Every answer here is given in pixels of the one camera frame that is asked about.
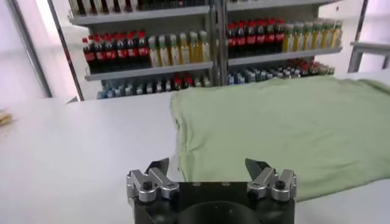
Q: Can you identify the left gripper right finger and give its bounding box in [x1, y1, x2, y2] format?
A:
[245, 158, 298, 202]

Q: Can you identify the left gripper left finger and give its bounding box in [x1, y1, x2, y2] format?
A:
[126, 157, 180, 203]

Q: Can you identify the light green shirt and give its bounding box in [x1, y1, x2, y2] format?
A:
[170, 75, 390, 202]

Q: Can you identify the grey drinks shelf rack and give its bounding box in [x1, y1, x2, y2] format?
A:
[221, 0, 344, 86]
[68, 0, 222, 101]

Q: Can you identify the yellow juice bottle green cap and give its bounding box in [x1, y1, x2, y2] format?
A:
[168, 33, 181, 66]
[312, 20, 324, 50]
[148, 35, 161, 68]
[188, 30, 201, 64]
[158, 34, 171, 67]
[292, 23, 305, 52]
[331, 19, 344, 48]
[179, 32, 191, 65]
[283, 23, 295, 53]
[198, 29, 211, 63]
[303, 21, 314, 51]
[322, 19, 333, 49]

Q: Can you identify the red cap cola bottle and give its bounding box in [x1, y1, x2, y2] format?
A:
[82, 37, 97, 74]
[236, 21, 247, 58]
[227, 23, 238, 59]
[264, 19, 275, 55]
[125, 31, 139, 69]
[255, 19, 266, 57]
[245, 20, 257, 58]
[136, 29, 151, 68]
[92, 35, 107, 73]
[274, 18, 286, 54]
[115, 32, 128, 71]
[103, 34, 118, 72]

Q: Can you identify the white side table with legs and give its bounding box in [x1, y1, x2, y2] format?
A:
[347, 41, 390, 74]

